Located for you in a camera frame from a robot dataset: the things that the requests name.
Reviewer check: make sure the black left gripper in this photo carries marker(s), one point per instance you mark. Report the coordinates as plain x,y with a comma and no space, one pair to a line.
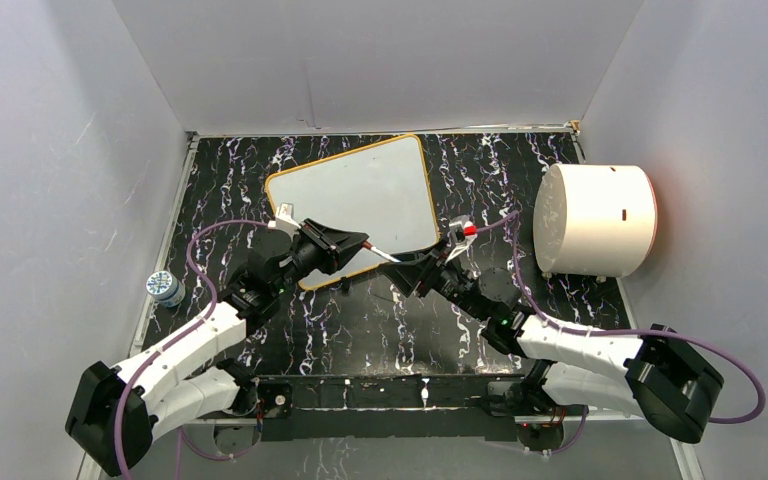
337,249

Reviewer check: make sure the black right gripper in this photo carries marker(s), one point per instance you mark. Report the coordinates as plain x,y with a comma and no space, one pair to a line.
425,266

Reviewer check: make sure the white marker pen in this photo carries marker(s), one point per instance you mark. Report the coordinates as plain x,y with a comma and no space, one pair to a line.
386,256

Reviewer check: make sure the yellow framed whiteboard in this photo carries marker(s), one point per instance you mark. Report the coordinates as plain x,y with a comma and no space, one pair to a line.
382,189

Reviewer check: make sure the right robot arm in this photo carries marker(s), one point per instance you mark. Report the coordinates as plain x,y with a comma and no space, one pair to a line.
654,374

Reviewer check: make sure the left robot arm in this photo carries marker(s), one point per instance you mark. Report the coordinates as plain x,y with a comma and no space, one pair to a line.
172,371

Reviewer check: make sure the white cylindrical container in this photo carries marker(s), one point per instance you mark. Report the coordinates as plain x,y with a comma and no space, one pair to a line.
594,220

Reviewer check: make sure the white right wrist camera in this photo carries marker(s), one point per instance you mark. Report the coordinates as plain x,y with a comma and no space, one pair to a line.
461,234

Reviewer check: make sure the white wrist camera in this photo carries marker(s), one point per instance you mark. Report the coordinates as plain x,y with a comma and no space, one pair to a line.
283,220
461,234

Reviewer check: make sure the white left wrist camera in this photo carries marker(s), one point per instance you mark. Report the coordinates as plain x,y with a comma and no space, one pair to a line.
283,220

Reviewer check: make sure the aluminium base frame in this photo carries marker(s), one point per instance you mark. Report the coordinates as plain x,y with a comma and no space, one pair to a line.
116,419

